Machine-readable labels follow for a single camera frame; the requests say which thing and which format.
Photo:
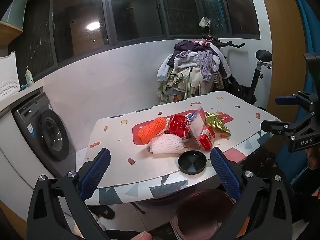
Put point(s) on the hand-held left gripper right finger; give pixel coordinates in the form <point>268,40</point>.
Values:
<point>225,172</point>

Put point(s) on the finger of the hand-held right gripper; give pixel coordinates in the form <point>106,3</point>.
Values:
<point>286,100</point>
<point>275,126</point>

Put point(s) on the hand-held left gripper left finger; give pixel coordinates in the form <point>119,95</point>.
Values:
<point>96,172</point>

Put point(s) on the black round lid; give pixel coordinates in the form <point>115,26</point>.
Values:
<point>192,162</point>

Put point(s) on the small red box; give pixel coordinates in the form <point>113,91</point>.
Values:
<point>207,138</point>

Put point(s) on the brown round bin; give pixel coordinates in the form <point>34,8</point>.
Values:
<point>202,215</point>

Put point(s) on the gold foil wrapper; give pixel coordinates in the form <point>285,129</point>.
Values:
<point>216,122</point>

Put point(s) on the clear plastic packaging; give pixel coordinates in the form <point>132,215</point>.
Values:
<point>197,122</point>

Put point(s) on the red snack packet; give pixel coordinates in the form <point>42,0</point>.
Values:
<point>178,126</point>

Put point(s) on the white foam fruit net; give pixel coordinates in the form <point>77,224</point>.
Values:
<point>166,143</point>

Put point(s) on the orange foam fruit net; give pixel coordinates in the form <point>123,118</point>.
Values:
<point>151,128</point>

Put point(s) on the person's right hand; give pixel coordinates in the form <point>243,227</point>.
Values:
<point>315,158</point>

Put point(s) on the person's left hand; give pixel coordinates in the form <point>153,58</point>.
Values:
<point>142,236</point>

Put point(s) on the printed tablecloth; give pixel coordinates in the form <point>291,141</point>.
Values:
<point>130,170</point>

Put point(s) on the black exercise bike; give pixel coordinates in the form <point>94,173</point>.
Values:
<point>255,82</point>

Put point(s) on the black slipper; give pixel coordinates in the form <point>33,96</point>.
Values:
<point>106,212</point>

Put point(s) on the grey washing machine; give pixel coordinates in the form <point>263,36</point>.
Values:
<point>47,132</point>

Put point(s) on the pile of clothes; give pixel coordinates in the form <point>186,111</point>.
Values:
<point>192,72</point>

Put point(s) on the hanging plastic bag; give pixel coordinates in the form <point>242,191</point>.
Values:
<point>203,22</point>

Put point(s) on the pump soap bottle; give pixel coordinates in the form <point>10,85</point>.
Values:
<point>29,78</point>

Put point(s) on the white perforated basket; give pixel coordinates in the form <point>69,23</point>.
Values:
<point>8,77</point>

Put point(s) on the dark window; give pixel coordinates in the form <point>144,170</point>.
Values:
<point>140,10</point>

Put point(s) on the wooden wall cabinet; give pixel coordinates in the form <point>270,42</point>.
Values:
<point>11,27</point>

